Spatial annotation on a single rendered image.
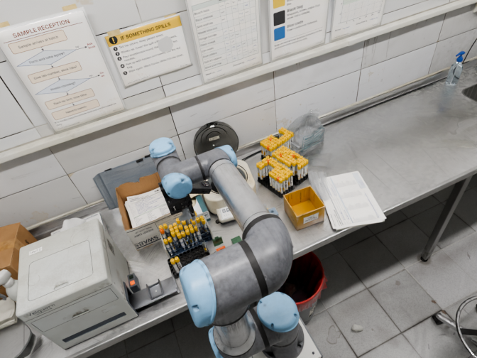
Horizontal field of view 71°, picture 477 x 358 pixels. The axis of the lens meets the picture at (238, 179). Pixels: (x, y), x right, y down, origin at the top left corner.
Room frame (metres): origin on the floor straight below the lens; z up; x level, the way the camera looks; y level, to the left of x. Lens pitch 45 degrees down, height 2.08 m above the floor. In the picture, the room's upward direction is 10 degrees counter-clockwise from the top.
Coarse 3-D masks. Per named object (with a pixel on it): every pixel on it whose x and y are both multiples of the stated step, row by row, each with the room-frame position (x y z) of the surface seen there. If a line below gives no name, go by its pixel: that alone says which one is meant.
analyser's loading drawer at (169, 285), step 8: (168, 280) 0.69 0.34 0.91; (144, 288) 0.67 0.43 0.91; (152, 288) 0.66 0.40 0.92; (160, 288) 0.64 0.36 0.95; (168, 288) 0.65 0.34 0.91; (176, 288) 0.64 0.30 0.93; (128, 296) 0.65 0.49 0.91; (136, 296) 0.64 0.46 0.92; (144, 296) 0.64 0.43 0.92; (152, 296) 0.63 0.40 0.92; (160, 296) 0.62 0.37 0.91; (136, 304) 0.61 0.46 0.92; (144, 304) 0.60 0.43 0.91
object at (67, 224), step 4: (92, 216) 1.07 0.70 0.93; (96, 216) 1.07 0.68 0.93; (100, 216) 1.07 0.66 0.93; (68, 220) 1.02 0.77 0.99; (72, 220) 1.02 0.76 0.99; (76, 220) 1.02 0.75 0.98; (80, 220) 1.02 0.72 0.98; (84, 220) 1.02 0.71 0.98; (88, 220) 1.05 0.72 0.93; (100, 220) 1.04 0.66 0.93; (64, 224) 1.01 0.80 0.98; (68, 224) 1.01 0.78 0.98; (72, 224) 1.01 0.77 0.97; (76, 224) 1.01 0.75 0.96; (104, 224) 1.04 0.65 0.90; (64, 228) 1.00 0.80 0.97; (68, 228) 1.00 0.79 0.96; (52, 232) 1.02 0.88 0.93; (56, 232) 1.01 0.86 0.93
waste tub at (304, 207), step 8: (296, 192) 0.97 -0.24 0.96; (304, 192) 0.98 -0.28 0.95; (312, 192) 0.96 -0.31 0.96; (288, 200) 0.96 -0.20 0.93; (296, 200) 0.97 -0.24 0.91; (304, 200) 0.98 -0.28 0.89; (312, 200) 0.96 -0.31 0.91; (320, 200) 0.89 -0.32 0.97; (288, 208) 0.91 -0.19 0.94; (296, 208) 0.95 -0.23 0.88; (304, 208) 0.94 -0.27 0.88; (312, 208) 0.93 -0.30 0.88; (320, 208) 0.85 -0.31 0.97; (288, 216) 0.91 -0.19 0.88; (296, 216) 0.84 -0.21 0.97; (304, 216) 0.84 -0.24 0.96; (312, 216) 0.85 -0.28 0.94; (320, 216) 0.86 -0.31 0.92; (296, 224) 0.84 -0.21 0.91; (304, 224) 0.84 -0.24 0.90; (312, 224) 0.85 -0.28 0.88
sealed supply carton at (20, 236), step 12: (0, 228) 0.99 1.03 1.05; (12, 228) 0.98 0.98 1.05; (24, 228) 1.00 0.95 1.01; (0, 240) 0.92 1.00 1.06; (12, 240) 0.91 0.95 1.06; (24, 240) 0.94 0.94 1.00; (36, 240) 1.00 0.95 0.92; (0, 252) 0.86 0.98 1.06; (12, 252) 0.85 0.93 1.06; (0, 264) 0.80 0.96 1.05; (12, 264) 0.80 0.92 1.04; (12, 276) 0.78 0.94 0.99; (0, 288) 0.76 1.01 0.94
